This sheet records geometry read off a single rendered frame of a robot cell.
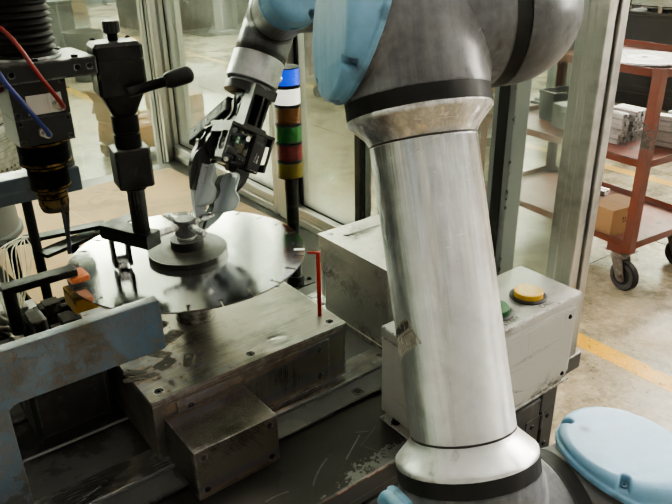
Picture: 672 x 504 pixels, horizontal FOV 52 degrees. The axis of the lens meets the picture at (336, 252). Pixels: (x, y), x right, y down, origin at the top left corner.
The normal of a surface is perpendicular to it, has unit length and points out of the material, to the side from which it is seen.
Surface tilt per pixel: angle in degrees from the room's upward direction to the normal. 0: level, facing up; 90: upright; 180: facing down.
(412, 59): 69
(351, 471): 0
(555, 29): 96
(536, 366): 90
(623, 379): 0
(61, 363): 90
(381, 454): 0
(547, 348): 90
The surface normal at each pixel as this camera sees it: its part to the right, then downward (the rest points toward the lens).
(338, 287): -0.79, 0.27
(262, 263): -0.02, -0.90
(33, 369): 0.61, 0.33
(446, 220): 0.08, 0.04
